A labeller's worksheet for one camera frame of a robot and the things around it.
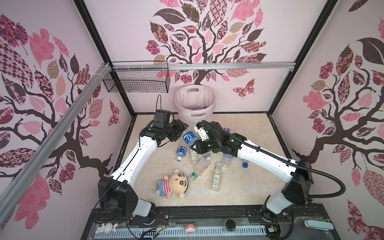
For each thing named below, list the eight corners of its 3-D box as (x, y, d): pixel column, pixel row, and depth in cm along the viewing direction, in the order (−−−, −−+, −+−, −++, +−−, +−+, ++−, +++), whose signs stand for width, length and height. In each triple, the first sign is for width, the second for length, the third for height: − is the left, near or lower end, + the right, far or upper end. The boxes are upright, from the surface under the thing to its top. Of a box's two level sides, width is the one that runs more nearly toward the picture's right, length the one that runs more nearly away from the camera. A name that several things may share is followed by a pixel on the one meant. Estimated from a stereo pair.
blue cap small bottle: (176, 163, 95) (175, 158, 90) (177, 150, 101) (176, 145, 96) (186, 163, 95) (185, 158, 90) (186, 150, 101) (186, 145, 96)
